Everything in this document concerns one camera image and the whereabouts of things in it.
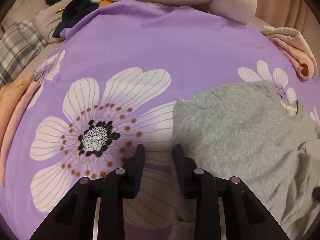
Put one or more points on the folded orange pink clothes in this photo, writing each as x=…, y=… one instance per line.
x=15, y=97

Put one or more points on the purple floral bed cover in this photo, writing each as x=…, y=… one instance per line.
x=113, y=85

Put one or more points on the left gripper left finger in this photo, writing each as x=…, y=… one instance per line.
x=98, y=201

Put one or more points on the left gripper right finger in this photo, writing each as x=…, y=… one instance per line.
x=245, y=215

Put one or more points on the folded pink cream clothes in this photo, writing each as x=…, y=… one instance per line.
x=295, y=47

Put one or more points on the beige grey pillow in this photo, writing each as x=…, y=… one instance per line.
x=46, y=22

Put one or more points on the plaid grey pillow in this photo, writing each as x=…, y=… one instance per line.
x=19, y=45

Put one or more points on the grey fleece garment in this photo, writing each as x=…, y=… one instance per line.
x=247, y=130

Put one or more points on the dark navy garment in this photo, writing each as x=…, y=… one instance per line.
x=74, y=12

